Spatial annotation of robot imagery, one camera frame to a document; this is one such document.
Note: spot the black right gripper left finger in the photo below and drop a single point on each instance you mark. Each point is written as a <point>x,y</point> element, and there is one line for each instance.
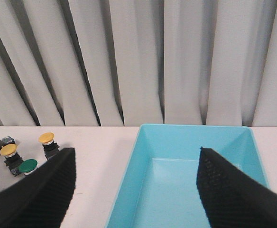
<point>41,199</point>

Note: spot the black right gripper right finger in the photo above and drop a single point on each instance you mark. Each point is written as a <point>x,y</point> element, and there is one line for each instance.
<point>230,198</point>

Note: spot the yellow push button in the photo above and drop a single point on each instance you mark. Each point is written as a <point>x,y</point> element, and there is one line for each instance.
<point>12,159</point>
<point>51,148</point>

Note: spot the light blue plastic box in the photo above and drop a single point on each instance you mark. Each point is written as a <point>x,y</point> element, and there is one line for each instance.
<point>158,188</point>

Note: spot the right green push button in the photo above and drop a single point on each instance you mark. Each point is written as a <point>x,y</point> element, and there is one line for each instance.
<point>28,166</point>

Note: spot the grey pleated curtain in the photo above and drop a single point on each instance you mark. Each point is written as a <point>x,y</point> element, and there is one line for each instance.
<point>132,62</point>

